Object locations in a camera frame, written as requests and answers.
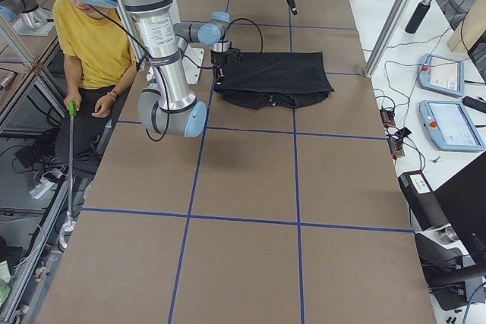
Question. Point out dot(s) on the black printed t-shirt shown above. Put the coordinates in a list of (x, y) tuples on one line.
[(268, 79)]

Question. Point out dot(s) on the person in yellow shirt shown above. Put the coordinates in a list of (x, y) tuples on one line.
[(100, 68)]

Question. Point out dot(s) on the black water bottle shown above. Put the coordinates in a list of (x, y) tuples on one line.
[(418, 16)]

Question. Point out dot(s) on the far teach pendant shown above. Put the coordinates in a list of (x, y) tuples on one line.
[(442, 75)]

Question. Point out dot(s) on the teach pendant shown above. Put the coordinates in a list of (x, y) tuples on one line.
[(449, 126), (442, 75)]

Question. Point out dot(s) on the near teach pendant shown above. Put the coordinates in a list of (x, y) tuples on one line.
[(449, 126)]

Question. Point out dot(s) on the black box with label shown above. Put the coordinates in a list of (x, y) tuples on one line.
[(422, 200)]

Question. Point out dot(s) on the black monitor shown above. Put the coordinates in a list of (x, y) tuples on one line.
[(462, 199)]

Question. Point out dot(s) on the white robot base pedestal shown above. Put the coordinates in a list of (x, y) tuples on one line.
[(187, 70)]

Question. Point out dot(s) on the aluminium frame post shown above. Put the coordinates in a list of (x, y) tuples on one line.
[(383, 40)]

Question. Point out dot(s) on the green handled reacher stick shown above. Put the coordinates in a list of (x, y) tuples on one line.
[(69, 223)]

